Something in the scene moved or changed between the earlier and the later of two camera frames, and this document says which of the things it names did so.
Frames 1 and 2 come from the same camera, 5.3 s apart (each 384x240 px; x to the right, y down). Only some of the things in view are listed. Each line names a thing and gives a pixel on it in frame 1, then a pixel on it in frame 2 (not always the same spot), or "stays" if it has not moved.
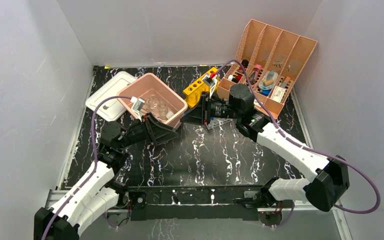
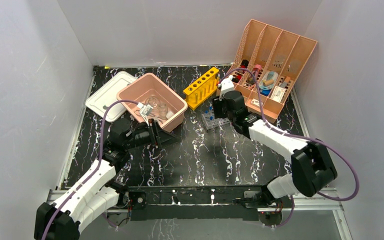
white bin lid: (113, 108) stays
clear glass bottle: (162, 110) stays
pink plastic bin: (161, 101) stays
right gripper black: (196, 115) → (217, 103)
